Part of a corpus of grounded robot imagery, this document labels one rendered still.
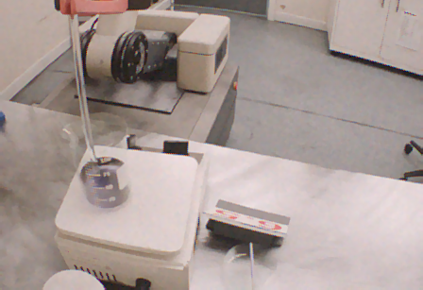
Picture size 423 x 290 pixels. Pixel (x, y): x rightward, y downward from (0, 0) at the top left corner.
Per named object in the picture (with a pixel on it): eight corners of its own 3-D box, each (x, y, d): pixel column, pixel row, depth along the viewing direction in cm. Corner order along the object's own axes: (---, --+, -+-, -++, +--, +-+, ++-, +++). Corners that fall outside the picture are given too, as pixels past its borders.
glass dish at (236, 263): (254, 246, 40) (257, 234, 38) (282, 278, 36) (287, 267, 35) (211, 265, 37) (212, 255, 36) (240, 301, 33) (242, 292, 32)
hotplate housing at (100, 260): (112, 158, 50) (106, 109, 45) (210, 170, 49) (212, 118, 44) (64, 292, 32) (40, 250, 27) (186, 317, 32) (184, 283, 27)
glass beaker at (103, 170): (137, 176, 36) (130, 104, 31) (134, 218, 31) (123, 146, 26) (80, 174, 35) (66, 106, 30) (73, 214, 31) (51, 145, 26)
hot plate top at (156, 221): (90, 149, 39) (89, 143, 38) (199, 163, 38) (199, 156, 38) (53, 232, 29) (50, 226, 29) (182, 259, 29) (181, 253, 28)
